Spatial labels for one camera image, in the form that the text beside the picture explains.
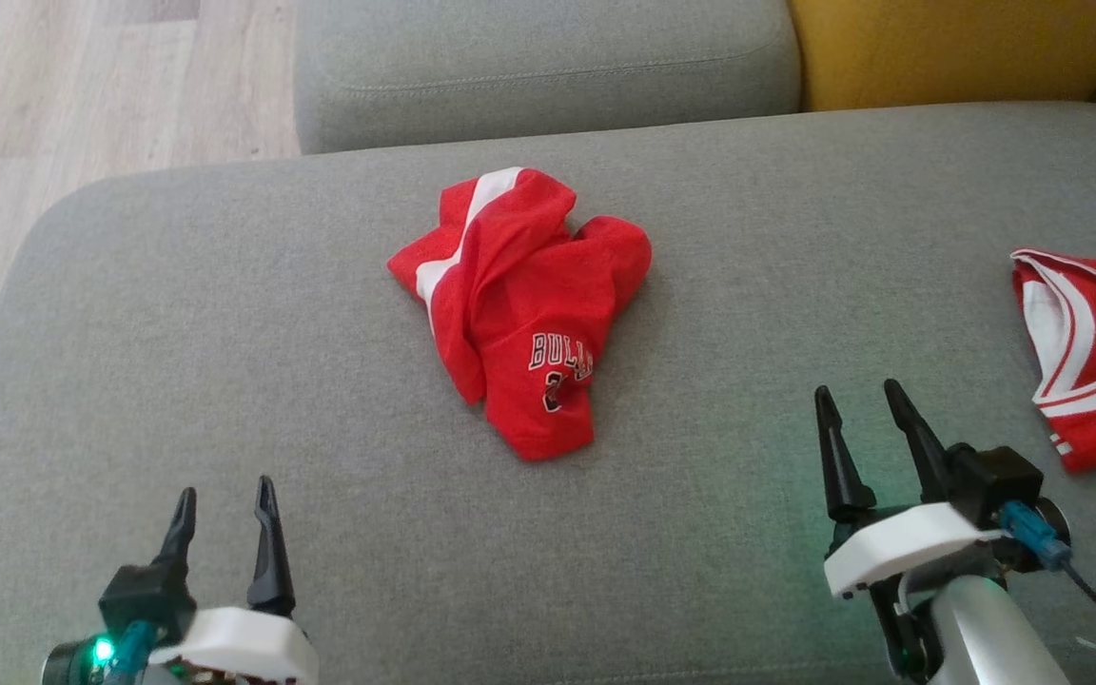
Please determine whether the left arm cable teal plug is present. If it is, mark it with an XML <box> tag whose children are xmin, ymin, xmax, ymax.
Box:
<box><xmin>110</xmin><ymin>618</ymin><xmax>161</xmax><ymax>678</ymax></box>

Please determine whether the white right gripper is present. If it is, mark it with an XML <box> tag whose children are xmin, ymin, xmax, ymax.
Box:
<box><xmin>814</xmin><ymin>379</ymin><xmax>1010</xmax><ymax>600</ymax></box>

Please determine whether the grey sofa back cushion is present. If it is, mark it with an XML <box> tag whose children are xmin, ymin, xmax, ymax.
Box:
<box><xmin>293</xmin><ymin>0</ymin><xmax>804</xmax><ymax>156</ymax></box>

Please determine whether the arm cable teal plug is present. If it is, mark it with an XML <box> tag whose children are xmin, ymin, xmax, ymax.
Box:
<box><xmin>997</xmin><ymin>501</ymin><xmax>1096</xmax><ymax>667</ymax></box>
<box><xmin>110</xmin><ymin>618</ymin><xmax>161</xmax><ymax>678</ymax></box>

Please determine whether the right arm cable teal plug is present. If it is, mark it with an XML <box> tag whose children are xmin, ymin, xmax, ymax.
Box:
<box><xmin>997</xmin><ymin>501</ymin><xmax>1096</xmax><ymax>667</ymax></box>

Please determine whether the red Bulls jersey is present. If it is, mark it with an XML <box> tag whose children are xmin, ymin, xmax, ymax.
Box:
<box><xmin>386</xmin><ymin>166</ymin><xmax>654</xmax><ymax>462</ymax></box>

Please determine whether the yellow cushion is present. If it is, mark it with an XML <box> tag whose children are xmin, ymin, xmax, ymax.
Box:
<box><xmin>786</xmin><ymin>0</ymin><xmax>1096</xmax><ymax>113</ymax></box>

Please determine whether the grey sofa seat cushion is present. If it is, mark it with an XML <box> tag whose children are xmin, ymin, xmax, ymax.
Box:
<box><xmin>0</xmin><ymin>100</ymin><xmax>1096</xmax><ymax>685</ymax></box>

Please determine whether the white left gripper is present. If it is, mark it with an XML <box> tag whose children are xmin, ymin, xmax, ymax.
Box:
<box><xmin>147</xmin><ymin>476</ymin><xmax>321</xmax><ymax>685</ymax></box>

